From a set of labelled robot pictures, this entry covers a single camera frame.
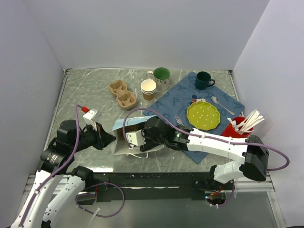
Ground silver spoon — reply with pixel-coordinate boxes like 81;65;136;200
211;96;235;115

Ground white mug green interior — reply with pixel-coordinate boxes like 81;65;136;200
146;67;171;91

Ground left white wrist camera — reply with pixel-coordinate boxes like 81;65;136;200
81;106;102;131

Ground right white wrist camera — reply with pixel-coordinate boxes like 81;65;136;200
126;130;145;148

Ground red cup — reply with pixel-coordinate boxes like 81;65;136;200
221;116;253;138

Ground dark green mug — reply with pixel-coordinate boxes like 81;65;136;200
195;71;215;90

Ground purple cable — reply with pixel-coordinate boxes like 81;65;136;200
18;104;125;226
122;108;290;208

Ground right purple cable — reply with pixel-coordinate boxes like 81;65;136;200
122;108;290;208

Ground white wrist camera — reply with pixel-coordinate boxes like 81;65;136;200
81;106;102;131
126;130;145;148

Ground white paper-wrapped straws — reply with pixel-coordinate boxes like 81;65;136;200
227;109;264;134

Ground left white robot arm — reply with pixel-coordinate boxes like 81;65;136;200
11;120;116;228

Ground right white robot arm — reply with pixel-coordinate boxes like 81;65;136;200
141;116;269;190

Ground silver fork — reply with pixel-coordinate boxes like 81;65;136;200
175;115;184;125

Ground light blue paper bag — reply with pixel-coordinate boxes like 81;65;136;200
110;115;164;159

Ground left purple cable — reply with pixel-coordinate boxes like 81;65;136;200
18;104;125;226

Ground yellow dotted plate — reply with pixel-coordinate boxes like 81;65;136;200
186;101;220;131

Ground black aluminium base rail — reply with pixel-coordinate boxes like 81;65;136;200
23;171;276;202

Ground blue alphabet cloth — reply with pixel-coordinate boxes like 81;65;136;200
142;71;245;164

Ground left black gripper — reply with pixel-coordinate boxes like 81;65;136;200
70;121;116;152

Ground stack of brown paper cups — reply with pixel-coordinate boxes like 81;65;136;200
141;79;157;101

